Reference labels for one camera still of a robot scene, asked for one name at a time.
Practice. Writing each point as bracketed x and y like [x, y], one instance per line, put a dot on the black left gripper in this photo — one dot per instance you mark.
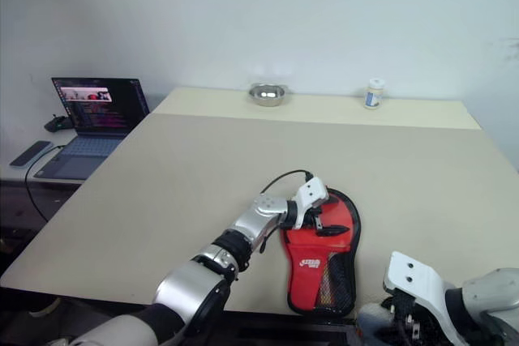
[315, 220]

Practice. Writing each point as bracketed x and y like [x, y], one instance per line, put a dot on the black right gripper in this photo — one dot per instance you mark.
[405, 321]

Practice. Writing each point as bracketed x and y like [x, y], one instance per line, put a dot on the red black paddle case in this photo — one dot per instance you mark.
[308, 265]

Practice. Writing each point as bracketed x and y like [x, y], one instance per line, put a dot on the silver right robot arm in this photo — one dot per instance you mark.
[490, 293]

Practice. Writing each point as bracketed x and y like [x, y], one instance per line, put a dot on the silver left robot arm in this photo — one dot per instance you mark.
[251, 220]

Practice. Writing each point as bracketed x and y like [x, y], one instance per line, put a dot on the small white labelled bottle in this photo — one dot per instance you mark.
[374, 96]

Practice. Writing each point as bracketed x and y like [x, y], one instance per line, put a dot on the stainless steel bowl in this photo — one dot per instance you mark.
[267, 95]

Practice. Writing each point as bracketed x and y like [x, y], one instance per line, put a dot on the open blue laptop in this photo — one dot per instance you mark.
[101, 111]

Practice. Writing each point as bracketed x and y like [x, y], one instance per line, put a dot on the black game controller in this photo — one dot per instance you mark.
[58, 123]

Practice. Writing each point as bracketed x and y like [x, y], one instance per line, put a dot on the dark smartphone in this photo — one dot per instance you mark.
[30, 153]

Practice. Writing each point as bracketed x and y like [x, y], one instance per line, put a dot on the white side table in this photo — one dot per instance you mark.
[16, 173]

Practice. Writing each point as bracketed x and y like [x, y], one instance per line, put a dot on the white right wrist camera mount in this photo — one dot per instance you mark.
[417, 281]

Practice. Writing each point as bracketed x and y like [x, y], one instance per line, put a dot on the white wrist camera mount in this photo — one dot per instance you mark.
[310, 192]
[417, 281]

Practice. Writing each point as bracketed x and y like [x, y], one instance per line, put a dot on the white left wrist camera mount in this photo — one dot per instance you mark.
[310, 192]

